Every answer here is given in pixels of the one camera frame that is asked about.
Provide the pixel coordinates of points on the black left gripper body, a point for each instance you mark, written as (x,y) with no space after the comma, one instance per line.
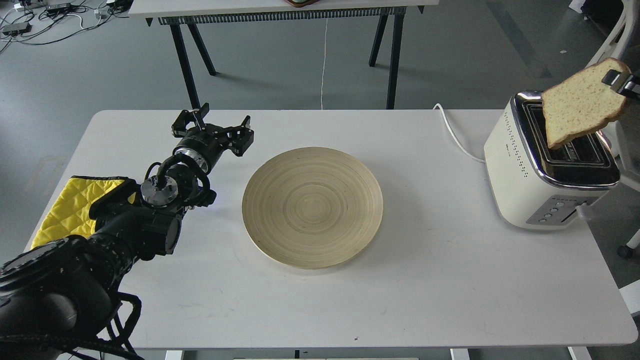
(206,146)

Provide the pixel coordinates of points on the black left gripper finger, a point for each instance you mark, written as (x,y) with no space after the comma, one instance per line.
(196,116)
(237,139)

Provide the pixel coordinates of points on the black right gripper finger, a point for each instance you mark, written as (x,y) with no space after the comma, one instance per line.
(623,83)

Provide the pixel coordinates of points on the slice of bread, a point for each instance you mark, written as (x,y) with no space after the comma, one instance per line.
(582,104)

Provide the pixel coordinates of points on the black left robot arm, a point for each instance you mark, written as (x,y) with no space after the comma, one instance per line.
(63,296)

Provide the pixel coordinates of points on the cream and chrome toaster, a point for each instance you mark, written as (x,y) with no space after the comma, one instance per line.
(535,187)

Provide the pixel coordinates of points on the white office chair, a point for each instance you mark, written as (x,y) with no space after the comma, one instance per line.
(615,46)

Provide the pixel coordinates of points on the round wooden plate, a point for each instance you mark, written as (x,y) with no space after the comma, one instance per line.
(312,207)

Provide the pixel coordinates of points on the background table with black legs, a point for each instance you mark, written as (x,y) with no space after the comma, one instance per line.
(176,14)

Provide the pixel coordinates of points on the yellow quilted cloth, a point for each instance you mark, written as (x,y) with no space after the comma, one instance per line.
(70,212)

